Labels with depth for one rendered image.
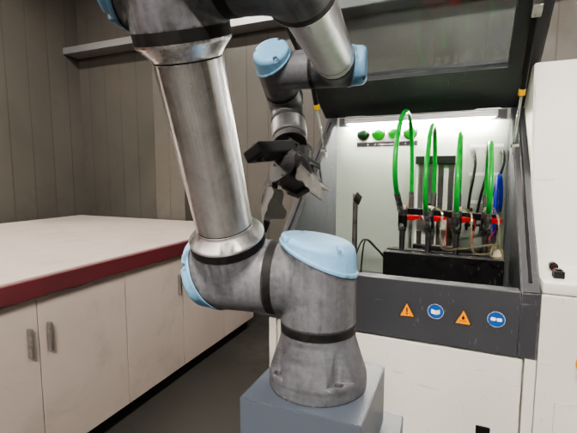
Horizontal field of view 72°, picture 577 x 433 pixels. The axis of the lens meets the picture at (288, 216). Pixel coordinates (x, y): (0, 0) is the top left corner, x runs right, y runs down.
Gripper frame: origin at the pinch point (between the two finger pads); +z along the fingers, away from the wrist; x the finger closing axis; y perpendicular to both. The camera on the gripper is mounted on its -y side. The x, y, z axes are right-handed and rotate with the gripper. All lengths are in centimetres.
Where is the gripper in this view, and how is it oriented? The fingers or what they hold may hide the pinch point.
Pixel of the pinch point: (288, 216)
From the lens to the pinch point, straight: 73.4
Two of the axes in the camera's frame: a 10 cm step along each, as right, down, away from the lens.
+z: 0.6, 8.6, -5.1
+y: 7.2, 3.1, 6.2
